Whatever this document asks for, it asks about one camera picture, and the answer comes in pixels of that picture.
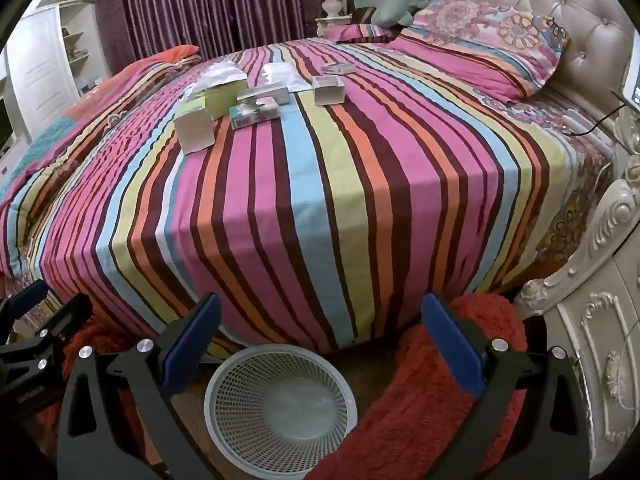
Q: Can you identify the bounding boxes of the white plastic bag with print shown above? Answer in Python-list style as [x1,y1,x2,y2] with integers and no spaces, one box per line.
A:
[181,61,247,102]

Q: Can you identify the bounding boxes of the black television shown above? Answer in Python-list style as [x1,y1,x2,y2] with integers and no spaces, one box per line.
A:
[0,99,13,148]

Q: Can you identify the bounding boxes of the small white box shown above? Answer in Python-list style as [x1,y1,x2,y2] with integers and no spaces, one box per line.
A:
[311,75,346,106]

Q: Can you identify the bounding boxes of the red shaggy rug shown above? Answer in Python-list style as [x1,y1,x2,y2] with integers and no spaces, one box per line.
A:
[62,294,526,479]

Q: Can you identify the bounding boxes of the green forest tissue pack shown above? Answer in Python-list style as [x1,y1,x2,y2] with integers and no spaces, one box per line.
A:
[229,98,280,130]

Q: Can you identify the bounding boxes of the ornate white nightstand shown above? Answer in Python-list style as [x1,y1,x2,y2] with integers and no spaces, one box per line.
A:
[515,108,639,474]

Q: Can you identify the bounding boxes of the far white nightstand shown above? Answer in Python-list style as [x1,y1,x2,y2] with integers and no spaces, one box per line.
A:
[316,15,352,38]

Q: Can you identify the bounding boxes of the tufted beige headboard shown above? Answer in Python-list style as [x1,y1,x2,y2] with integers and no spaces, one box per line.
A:
[469,0,634,120]

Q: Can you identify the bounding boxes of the white mesh trash basket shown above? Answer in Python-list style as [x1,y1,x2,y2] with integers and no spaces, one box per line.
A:
[203,344,358,479]

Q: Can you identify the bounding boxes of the striped colourful bedspread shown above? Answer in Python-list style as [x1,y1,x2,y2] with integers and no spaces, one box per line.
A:
[1,39,613,358]

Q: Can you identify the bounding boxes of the floral pink pillow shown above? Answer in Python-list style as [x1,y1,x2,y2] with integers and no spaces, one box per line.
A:
[388,0,570,104]

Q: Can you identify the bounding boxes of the black cable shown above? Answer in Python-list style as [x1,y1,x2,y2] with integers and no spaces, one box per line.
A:
[564,88,633,137]

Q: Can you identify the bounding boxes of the small tissue pack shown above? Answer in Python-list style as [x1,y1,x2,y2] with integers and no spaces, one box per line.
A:
[321,62,357,76]

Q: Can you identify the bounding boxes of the tall light green box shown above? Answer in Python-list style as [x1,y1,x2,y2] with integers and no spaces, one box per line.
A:
[174,98,215,155]

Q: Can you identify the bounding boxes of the folded orange quilt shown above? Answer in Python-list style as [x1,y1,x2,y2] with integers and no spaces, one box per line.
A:
[1,44,201,202]

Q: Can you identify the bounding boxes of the white wardrobe shelf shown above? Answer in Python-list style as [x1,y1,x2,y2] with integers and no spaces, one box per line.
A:
[0,0,109,172]

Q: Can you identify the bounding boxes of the silver white carton box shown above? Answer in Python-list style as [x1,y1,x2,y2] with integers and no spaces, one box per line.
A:
[236,84,290,105]

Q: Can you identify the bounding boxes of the white printed pouch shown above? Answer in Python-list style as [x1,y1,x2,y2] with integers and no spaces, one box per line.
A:
[260,62,312,93]

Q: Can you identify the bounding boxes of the small pink pillow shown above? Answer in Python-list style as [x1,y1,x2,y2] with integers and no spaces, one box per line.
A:
[324,24,398,44]

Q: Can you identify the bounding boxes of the purple curtain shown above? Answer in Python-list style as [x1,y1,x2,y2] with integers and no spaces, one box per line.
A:
[96,0,321,73]

